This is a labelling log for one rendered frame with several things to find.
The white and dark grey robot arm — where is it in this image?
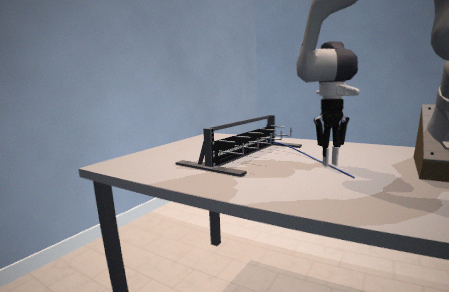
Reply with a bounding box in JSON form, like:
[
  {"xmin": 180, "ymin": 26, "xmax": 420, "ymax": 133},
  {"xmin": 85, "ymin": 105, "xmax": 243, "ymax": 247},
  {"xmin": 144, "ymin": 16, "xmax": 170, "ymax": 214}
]
[{"xmin": 296, "ymin": 0, "xmax": 449, "ymax": 150}]

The black patch panel rack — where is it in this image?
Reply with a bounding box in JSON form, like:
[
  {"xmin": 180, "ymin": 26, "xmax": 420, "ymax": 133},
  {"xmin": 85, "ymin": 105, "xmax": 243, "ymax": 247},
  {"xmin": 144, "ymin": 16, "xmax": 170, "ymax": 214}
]
[{"xmin": 175, "ymin": 115, "xmax": 284, "ymax": 177}]

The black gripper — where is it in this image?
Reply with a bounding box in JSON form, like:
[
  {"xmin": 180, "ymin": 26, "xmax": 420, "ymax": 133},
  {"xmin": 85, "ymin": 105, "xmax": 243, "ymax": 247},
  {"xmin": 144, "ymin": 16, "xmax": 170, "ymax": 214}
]
[{"xmin": 314, "ymin": 99, "xmax": 349, "ymax": 167}]

